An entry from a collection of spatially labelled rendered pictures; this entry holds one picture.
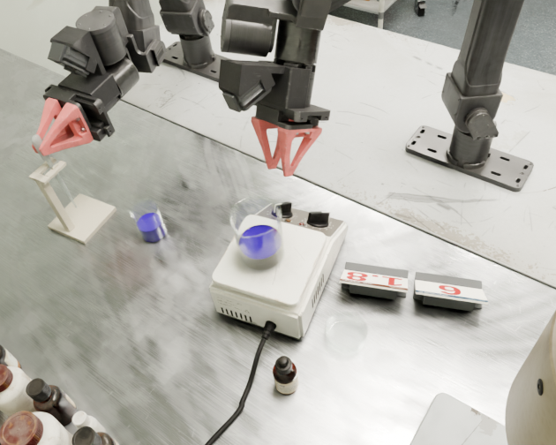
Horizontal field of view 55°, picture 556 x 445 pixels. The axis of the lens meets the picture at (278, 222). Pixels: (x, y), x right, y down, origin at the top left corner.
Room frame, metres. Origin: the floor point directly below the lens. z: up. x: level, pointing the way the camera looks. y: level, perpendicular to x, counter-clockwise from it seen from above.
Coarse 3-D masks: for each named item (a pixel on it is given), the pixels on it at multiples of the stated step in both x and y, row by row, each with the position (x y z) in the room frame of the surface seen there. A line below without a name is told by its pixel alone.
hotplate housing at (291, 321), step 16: (336, 240) 0.46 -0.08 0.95; (320, 256) 0.42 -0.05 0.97; (336, 256) 0.46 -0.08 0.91; (320, 272) 0.40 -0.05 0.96; (224, 288) 0.39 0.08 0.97; (320, 288) 0.39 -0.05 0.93; (224, 304) 0.38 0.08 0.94; (240, 304) 0.37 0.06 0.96; (256, 304) 0.36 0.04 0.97; (272, 304) 0.35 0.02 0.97; (304, 304) 0.35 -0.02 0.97; (240, 320) 0.38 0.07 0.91; (256, 320) 0.36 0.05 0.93; (272, 320) 0.35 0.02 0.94; (288, 320) 0.34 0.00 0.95; (304, 320) 0.34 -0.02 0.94
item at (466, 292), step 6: (420, 282) 0.40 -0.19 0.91; (420, 288) 0.37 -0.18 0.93; (426, 288) 0.37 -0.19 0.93; (432, 288) 0.38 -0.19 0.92; (438, 288) 0.38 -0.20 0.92; (444, 288) 0.38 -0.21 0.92; (450, 288) 0.38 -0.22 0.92; (456, 288) 0.38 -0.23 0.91; (462, 288) 0.38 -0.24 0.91; (450, 294) 0.36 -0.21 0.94; (456, 294) 0.36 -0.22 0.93; (462, 294) 0.36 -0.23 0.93; (468, 294) 0.36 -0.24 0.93; (474, 294) 0.36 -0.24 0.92; (480, 294) 0.36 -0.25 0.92
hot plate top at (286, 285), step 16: (288, 224) 0.47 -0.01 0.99; (288, 240) 0.44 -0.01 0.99; (304, 240) 0.43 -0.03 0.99; (320, 240) 0.43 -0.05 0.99; (224, 256) 0.43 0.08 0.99; (288, 256) 0.41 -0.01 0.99; (304, 256) 0.41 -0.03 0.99; (224, 272) 0.40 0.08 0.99; (240, 272) 0.40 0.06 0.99; (256, 272) 0.39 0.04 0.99; (272, 272) 0.39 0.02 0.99; (288, 272) 0.39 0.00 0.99; (304, 272) 0.38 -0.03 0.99; (240, 288) 0.37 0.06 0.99; (256, 288) 0.37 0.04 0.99; (272, 288) 0.37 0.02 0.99; (288, 288) 0.36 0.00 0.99; (304, 288) 0.36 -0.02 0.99; (288, 304) 0.34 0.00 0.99
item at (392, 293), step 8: (352, 264) 0.44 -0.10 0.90; (360, 264) 0.44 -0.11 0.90; (344, 272) 0.43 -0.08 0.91; (360, 272) 0.43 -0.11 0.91; (368, 272) 0.43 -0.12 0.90; (376, 272) 0.43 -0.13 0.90; (384, 272) 0.42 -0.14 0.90; (392, 272) 0.42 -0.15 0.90; (400, 272) 0.42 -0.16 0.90; (408, 272) 0.42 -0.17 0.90; (352, 280) 0.40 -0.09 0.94; (344, 288) 0.41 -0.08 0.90; (352, 288) 0.40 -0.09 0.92; (360, 288) 0.39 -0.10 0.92; (368, 288) 0.39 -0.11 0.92; (376, 288) 0.39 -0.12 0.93; (384, 288) 0.38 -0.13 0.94; (392, 288) 0.37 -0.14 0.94; (376, 296) 0.39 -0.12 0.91; (384, 296) 0.38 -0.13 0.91; (392, 296) 0.38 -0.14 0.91; (400, 296) 0.38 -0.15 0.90
